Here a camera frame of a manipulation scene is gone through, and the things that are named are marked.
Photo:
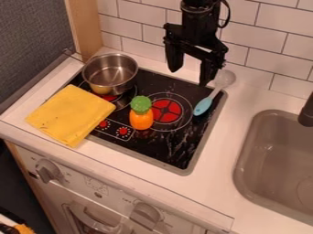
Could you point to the toy sink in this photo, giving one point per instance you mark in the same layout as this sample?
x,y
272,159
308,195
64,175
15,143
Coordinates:
x,y
277,166

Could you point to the blue spoon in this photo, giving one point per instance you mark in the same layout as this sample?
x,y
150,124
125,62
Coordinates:
x,y
212,94

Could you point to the silver pot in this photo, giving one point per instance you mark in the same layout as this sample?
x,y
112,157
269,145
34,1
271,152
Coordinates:
x,y
110,73

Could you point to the orange toy carrot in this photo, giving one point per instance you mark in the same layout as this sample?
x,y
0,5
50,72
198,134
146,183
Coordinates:
x,y
141,113

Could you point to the yellow cloth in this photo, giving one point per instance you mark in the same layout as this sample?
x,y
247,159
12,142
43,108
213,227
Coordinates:
x,y
70,114

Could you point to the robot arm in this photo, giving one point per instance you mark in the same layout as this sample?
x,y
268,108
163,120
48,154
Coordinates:
x,y
199,13

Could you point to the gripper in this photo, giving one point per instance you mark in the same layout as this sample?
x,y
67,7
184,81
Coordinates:
x,y
195,38

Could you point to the toy stove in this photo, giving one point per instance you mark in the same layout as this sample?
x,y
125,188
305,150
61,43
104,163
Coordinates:
x,y
153,115

